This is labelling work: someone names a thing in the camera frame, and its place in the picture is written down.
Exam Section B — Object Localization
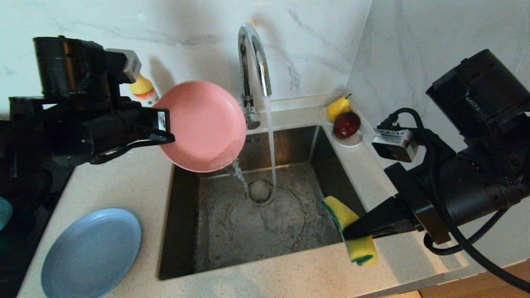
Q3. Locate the orange dish soap bottle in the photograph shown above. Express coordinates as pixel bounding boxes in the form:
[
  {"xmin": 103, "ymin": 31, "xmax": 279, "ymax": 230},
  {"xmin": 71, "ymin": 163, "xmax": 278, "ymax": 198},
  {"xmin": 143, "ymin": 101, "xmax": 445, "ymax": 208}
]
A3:
[{"xmin": 129, "ymin": 74, "xmax": 160, "ymax": 107}]

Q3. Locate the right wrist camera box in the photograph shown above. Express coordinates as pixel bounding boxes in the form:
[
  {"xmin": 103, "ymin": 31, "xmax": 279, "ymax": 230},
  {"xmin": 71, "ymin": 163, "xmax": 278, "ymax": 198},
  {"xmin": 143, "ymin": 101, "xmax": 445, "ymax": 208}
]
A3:
[{"xmin": 372, "ymin": 127, "xmax": 419, "ymax": 163}]

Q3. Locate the blue plate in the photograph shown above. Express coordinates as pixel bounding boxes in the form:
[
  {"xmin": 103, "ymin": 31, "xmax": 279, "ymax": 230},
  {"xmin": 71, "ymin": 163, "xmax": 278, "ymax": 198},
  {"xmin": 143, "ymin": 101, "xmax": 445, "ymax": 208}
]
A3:
[{"xmin": 41, "ymin": 208, "xmax": 142, "ymax": 298}]

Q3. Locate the thick black braided hose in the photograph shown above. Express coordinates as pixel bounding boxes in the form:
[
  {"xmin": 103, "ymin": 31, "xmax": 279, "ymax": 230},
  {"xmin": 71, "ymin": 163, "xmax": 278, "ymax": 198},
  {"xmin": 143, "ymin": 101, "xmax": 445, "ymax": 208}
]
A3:
[{"xmin": 423, "ymin": 207, "xmax": 510, "ymax": 255}]

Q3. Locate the dark red apple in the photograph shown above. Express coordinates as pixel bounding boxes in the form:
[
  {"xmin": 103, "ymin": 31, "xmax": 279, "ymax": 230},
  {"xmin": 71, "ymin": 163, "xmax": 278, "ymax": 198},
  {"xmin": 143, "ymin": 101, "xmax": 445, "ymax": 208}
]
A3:
[{"xmin": 332, "ymin": 111, "xmax": 360, "ymax": 139}]

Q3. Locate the yellow sponge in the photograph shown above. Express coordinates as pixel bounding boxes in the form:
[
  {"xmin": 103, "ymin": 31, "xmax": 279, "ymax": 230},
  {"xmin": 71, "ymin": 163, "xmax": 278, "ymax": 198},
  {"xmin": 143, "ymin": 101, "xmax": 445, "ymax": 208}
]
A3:
[{"xmin": 323, "ymin": 196, "xmax": 378, "ymax": 267}]

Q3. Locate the black glass cooktop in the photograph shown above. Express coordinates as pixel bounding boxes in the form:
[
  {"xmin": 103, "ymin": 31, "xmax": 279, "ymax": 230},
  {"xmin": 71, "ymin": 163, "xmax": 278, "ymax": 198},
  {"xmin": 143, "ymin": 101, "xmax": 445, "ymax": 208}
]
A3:
[{"xmin": 0, "ymin": 166, "xmax": 75, "ymax": 298}]

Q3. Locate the pink plate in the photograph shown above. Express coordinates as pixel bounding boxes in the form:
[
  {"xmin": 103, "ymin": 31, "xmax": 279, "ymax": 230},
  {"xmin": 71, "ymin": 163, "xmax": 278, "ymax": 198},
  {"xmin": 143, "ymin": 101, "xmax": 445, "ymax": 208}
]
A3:
[{"xmin": 154, "ymin": 80, "xmax": 247, "ymax": 173}]

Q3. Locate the metal sink drain strainer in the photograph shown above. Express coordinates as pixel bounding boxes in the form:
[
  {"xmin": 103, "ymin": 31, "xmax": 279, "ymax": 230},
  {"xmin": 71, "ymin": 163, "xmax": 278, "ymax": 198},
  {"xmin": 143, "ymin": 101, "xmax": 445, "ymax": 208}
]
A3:
[{"xmin": 246, "ymin": 180, "xmax": 275, "ymax": 207}]

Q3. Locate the wooden cabinet panel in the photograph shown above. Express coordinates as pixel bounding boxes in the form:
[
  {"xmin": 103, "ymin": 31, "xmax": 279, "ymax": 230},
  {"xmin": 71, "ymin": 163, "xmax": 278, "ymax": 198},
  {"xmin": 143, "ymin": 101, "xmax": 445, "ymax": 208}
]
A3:
[{"xmin": 418, "ymin": 261, "xmax": 530, "ymax": 298}]

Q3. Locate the small white dish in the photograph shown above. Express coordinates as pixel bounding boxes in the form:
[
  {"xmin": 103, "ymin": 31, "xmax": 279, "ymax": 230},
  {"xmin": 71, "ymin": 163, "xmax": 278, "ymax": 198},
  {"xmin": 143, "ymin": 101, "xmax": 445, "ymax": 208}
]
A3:
[{"xmin": 318, "ymin": 108, "xmax": 363, "ymax": 149}]

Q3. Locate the yellow pear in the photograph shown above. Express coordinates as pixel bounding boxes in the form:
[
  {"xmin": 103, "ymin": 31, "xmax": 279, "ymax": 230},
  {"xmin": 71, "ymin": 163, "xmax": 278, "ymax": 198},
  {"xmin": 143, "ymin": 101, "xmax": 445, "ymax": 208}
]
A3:
[{"xmin": 325, "ymin": 94, "xmax": 351, "ymax": 122}]

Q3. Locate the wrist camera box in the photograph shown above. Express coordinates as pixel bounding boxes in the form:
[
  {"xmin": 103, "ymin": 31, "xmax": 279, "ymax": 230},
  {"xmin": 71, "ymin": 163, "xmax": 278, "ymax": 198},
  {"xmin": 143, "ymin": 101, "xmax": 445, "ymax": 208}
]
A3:
[
  {"xmin": 106, "ymin": 49, "xmax": 142, "ymax": 83},
  {"xmin": 372, "ymin": 127, "xmax": 419, "ymax": 163}
]

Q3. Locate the chrome gooseneck faucet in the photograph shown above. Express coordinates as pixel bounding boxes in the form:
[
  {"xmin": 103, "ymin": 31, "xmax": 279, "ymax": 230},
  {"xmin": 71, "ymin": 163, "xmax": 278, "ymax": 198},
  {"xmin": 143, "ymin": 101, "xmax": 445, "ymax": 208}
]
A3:
[{"xmin": 238, "ymin": 23, "xmax": 272, "ymax": 130}]

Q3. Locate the teal cup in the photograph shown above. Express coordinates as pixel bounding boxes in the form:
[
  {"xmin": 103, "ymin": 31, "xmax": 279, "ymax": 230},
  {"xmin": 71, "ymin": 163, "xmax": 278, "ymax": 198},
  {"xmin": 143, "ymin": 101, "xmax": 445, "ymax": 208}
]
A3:
[{"xmin": 0, "ymin": 197, "xmax": 13, "ymax": 230}]

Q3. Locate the stainless steel sink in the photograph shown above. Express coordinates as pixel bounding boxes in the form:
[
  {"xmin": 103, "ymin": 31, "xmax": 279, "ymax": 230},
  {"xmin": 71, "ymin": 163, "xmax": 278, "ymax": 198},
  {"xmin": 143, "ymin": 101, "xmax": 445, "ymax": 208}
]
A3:
[{"xmin": 159, "ymin": 125, "xmax": 378, "ymax": 280}]

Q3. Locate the thick smooth black cable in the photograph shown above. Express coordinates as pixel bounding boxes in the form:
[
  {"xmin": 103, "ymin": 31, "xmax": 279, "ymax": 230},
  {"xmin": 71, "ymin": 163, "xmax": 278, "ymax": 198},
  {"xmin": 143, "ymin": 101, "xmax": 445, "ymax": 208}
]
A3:
[{"xmin": 379, "ymin": 108, "xmax": 530, "ymax": 292}]

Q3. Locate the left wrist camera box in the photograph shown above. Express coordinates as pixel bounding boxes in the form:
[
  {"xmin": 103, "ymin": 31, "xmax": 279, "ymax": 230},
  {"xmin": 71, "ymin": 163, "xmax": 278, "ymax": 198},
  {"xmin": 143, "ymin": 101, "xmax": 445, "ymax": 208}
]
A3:
[{"xmin": 106, "ymin": 49, "xmax": 142, "ymax": 83}]

